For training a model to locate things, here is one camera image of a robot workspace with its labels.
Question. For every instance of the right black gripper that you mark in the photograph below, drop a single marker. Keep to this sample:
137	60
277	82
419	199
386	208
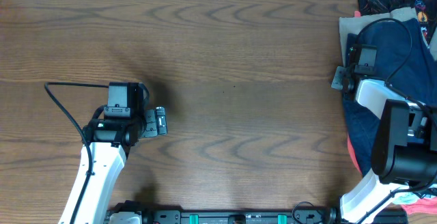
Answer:
340	78

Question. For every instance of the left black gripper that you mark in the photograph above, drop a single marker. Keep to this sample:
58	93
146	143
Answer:
150	123

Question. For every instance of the navy blue shorts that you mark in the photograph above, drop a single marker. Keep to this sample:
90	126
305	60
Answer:
403	54

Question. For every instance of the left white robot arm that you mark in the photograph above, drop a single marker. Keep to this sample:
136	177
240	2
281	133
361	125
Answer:
108	144

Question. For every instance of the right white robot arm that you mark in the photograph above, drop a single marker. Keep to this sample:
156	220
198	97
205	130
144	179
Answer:
403	158

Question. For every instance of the khaki beige shorts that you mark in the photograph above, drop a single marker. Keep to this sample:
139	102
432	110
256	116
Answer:
356	24

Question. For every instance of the black patterned garment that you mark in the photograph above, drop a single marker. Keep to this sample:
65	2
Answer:
425	10

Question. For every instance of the red garment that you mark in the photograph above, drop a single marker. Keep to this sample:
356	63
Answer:
409	202

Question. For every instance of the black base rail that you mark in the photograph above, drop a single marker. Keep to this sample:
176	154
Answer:
131	212

